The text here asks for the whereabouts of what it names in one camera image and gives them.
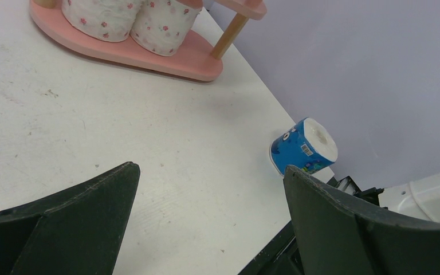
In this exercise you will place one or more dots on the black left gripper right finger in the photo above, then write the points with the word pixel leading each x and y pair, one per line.
pixel 338 233

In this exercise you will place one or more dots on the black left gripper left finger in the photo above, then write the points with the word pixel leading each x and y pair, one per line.
pixel 78 230

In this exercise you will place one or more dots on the white floral roll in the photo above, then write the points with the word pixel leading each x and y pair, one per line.
pixel 106 20
pixel 161 26

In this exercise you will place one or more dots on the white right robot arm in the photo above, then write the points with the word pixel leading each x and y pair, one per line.
pixel 418 199

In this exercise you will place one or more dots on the pink three-tier wooden shelf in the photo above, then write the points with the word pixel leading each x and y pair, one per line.
pixel 196 58

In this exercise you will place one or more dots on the blue wrapped roll right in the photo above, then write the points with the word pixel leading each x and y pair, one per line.
pixel 307 145

